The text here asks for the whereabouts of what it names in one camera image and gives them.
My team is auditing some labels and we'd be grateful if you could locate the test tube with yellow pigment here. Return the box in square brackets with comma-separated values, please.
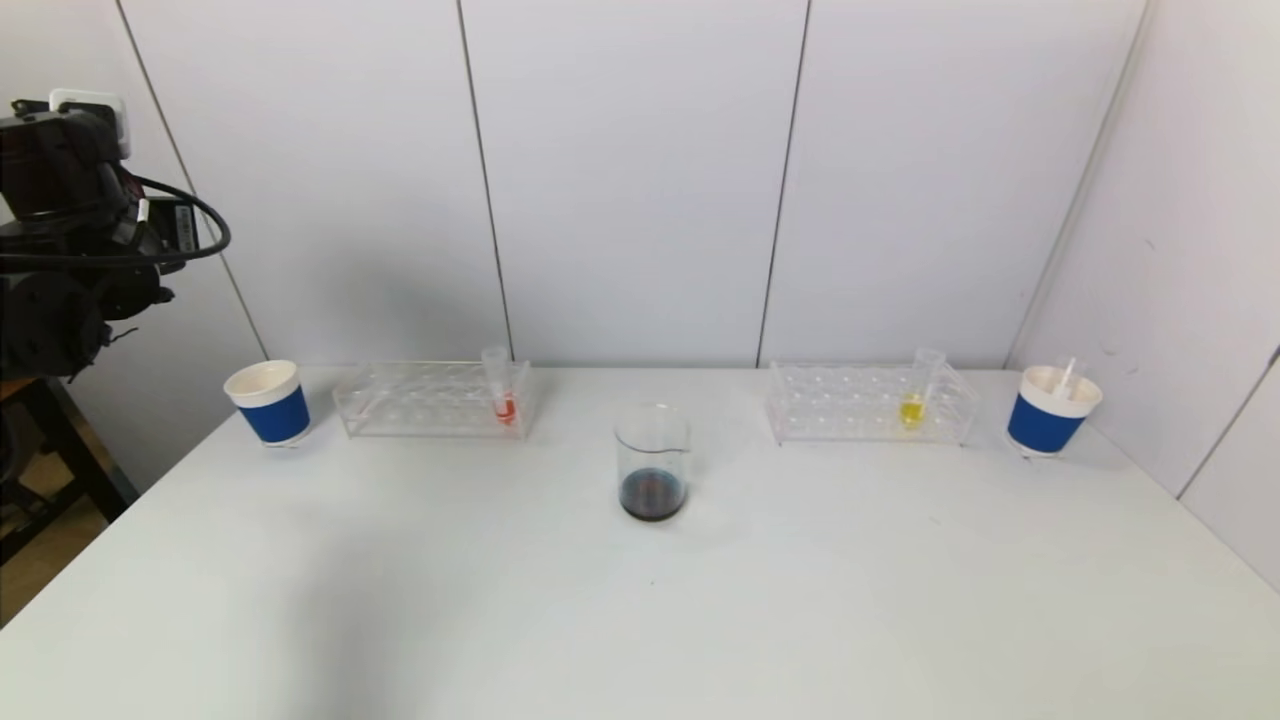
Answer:
[897, 348, 946, 429]

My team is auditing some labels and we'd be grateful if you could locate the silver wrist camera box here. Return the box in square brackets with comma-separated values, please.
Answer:
[48, 88, 131, 161]

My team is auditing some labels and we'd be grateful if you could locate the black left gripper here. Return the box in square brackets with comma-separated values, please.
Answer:
[140, 196, 200, 256]

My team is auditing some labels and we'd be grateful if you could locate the clear acrylic test tube rack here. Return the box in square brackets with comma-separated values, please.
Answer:
[765, 362, 979, 448]
[333, 360, 533, 441]

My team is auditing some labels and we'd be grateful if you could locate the test tube with red pigment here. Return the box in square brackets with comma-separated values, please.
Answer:
[481, 346, 519, 426]

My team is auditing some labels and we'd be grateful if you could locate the black framed wooden table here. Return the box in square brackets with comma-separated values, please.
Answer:
[0, 372, 139, 566]

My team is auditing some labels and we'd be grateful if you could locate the clear glass beaker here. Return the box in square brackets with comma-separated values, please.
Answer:
[614, 404, 693, 524]

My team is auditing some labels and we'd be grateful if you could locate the blue white paper cup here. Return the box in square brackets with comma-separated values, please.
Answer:
[1005, 365, 1104, 459]
[224, 360, 312, 448]

